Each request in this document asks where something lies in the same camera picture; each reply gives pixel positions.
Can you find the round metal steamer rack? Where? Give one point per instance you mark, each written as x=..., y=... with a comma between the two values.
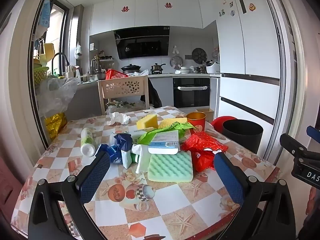
x=176, y=62

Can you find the red paper cup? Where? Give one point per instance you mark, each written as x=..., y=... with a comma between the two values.
x=196, y=122

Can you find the red snack packet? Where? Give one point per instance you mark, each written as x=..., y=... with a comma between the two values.
x=205, y=150

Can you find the round black pan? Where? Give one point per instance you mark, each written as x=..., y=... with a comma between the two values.
x=199, y=55

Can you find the green snack bag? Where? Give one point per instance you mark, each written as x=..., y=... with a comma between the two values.
x=147, y=136

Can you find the black range hood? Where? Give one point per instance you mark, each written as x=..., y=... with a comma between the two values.
x=142, y=42

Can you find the white refrigerator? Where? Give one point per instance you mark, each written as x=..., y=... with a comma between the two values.
x=250, y=55

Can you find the black built-in oven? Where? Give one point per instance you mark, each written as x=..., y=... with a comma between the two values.
x=191, y=92

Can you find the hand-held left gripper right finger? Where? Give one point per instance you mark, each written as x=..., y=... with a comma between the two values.
x=230, y=177

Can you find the red plastic basket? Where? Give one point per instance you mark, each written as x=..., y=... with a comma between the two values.
x=115, y=74

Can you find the checkered printed tablecloth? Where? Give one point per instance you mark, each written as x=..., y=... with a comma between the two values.
x=175, y=205

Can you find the crumpled blue packet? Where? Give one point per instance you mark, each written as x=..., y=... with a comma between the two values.
x=111, y=155

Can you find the yellow sponge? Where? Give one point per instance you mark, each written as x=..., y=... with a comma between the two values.
x=147, y=122

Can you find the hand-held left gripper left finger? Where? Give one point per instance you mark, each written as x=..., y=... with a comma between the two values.
x=95, y=177

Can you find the yellow foam net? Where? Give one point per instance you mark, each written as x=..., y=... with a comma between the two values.
x=172, y=123

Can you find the black trash bin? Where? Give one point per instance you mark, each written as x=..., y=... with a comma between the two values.
x=241, y=137

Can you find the steel cooking pot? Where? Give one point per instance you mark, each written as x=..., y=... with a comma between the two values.
x=157, y=68

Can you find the crumpled white tissue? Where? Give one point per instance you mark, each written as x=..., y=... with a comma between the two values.
x=117, y=118

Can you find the white bottle with green label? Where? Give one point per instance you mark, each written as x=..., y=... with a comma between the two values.
x=87, y=142

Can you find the grey kitchen counter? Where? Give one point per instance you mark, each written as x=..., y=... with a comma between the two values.
x=162, y=90

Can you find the black kitchen faucet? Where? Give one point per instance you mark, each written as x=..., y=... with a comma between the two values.
x=60, y=55

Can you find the white plastic box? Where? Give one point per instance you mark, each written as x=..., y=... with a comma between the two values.
x=163, y=142

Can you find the green wavy sponge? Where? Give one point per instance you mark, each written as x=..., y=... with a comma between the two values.
x=170, y=167

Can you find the cardboard box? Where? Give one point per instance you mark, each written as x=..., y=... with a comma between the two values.
x=207, y=113

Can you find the clear plastic bag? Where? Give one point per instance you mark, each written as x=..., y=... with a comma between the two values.
x=56, y=95

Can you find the yellow-green plastic basket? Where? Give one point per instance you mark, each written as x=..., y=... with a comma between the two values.
x=40, y=75

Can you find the white upper cabinets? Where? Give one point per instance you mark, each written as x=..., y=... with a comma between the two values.
x=147, y=15

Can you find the blue and clear plastic packet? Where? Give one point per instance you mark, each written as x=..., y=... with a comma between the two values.
x=122, y=142

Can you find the red round stool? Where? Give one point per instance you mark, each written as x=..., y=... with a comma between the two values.
x=222, y=122

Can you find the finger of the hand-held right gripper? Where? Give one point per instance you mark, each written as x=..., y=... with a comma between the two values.
x=291, y=143
x=313, y=131

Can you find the dark cloth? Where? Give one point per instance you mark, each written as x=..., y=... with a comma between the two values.
x=155, y=95

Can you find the hanging white plastic bag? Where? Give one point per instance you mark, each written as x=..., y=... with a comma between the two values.
x=78, y=51

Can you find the green and white bottle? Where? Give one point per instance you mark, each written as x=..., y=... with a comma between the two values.
x=141, y=160

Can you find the black wok with lid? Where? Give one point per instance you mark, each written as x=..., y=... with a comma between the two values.
x=130, y=68

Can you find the beige plastic chair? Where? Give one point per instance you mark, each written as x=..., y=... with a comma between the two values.
x=122, y=87

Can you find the red paper sticker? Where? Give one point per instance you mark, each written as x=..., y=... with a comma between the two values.
x=168, y=5
x=125, y=9

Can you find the white rice cooker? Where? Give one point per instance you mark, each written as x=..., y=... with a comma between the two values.
x=212, y=67

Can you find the gold foil bag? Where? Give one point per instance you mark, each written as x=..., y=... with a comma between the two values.
x=55, y=126

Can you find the plastic bag of vegetables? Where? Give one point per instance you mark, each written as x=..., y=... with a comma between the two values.
x=125, y=105

